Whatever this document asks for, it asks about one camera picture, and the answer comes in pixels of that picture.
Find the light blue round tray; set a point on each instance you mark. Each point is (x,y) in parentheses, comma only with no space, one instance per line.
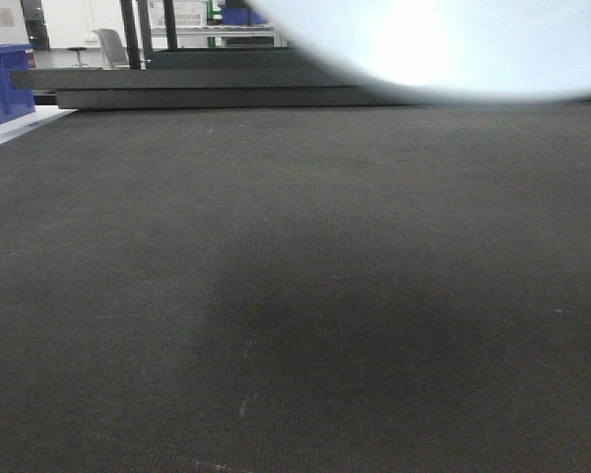
(475,51)

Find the black fabric table mat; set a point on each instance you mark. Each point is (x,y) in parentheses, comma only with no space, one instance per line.
(298,290)

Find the dark stacked boards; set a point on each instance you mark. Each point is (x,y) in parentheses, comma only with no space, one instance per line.
(97,89)

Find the blue background bin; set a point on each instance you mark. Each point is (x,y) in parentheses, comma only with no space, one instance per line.
(241,16)

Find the white plastic basket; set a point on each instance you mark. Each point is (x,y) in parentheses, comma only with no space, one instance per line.
(188,13)

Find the grey office chair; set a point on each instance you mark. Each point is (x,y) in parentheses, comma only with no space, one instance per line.
(113,52)

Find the black stool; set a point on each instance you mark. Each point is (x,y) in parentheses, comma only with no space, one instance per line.
(78,51)

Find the blue plastic crate at left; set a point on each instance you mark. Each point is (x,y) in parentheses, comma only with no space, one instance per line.
(14,103)

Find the black metal frame rack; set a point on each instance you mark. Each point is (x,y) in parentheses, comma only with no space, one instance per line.
(214,46)

